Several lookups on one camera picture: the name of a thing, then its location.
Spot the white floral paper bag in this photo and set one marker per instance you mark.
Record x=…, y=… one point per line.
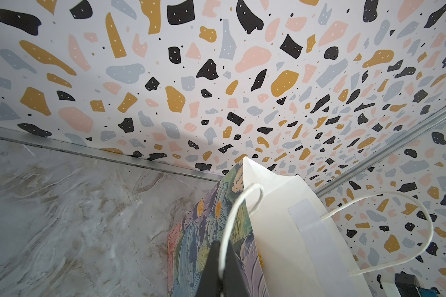
x=286, y=241

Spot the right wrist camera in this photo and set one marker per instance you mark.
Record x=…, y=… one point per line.
x=405, y=285

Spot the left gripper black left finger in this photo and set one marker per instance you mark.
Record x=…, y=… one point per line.
x=210, y=283

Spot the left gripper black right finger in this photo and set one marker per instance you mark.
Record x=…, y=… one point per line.
x=232, y=279

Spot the right aluminium corner post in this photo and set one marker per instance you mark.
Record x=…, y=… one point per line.
x=402, y=140

